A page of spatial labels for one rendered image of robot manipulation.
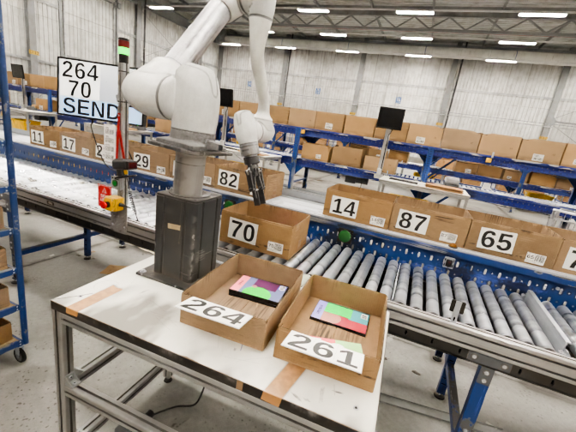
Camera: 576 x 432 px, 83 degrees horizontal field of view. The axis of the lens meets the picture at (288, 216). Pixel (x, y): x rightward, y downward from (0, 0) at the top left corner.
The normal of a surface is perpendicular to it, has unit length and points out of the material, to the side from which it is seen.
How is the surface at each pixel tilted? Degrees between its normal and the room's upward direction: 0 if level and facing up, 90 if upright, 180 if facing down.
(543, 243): 90
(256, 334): 91
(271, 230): 90
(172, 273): 90
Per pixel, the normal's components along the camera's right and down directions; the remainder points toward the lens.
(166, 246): -0.35, 0.20
